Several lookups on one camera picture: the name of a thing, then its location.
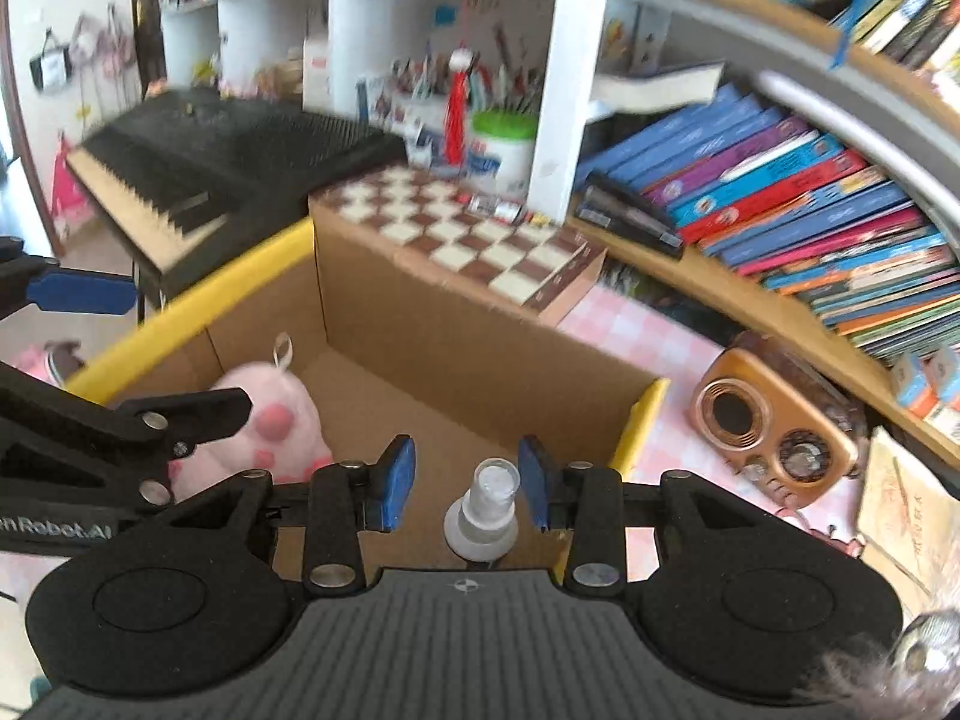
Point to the bunch of pens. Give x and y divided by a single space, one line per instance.
510 82

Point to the red tassel ornament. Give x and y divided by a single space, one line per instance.
455 112

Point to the small blue orange box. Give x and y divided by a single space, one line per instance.
946 379
911 386

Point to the small red white trinket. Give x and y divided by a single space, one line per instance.
491 208

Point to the white jar with green lid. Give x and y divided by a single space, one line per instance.
502 157

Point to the black white hanging bag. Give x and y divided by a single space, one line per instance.
51 67

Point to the white wooden bookshelf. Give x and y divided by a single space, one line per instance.
562 52

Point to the pink checkered tablecloth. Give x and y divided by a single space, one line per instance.
637 337

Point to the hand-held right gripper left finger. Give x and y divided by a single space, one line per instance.
399 484

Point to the black electronic keyboard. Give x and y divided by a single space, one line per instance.
225 142

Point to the white box with red label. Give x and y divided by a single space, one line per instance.
316 75

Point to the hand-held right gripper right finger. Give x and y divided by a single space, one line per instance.
531 480

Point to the thick white-paged book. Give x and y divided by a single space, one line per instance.
660 86

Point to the row of slanted colourful books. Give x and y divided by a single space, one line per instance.
787 195

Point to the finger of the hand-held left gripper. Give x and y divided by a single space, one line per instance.
210 409
82 294

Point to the brown paper booklet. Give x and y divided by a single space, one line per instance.
907 510

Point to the pink shoe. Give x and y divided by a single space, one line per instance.
49 364

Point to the clear spray bottle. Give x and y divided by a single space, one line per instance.
480 525

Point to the cardboard box with yellow edges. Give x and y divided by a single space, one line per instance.
450 345

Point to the brown white chessboard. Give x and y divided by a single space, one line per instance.
450 240

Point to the retro wooden radio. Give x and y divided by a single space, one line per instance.
772 427

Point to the blue sticky note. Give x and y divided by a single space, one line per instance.
445 15

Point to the row of upright books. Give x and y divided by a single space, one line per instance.
885 0

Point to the white pen holder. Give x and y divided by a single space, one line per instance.
420 116

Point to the pink plush toy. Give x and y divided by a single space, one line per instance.
289 397

